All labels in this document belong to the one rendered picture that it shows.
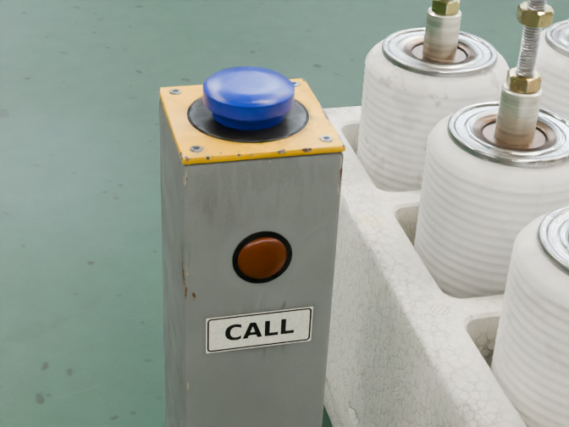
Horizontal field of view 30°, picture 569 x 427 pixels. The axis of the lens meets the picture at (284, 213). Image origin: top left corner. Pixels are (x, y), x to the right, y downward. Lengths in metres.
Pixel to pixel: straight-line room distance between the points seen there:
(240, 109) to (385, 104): 0.26
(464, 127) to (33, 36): 0.86
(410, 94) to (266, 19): 0.78
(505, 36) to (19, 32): 0.63
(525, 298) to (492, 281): 0.10
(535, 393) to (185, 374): 0.17
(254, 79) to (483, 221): 0.18
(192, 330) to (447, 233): 0.19
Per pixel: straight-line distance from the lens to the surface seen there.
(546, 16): 0.58
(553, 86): 0.74
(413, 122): 0.68
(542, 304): 0.50
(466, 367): 0.55
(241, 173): 0.44
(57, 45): 1.36
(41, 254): 0.95
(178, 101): 0.48
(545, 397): 0.53
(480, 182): 0.58
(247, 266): 0.46
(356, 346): 0.68
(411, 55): 0.70
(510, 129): 0.60
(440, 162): 0.60
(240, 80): 0.47
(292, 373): 0.51
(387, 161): 0.70
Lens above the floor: 0.52
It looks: 31 degrees down
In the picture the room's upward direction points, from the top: 3 degrees clockwise
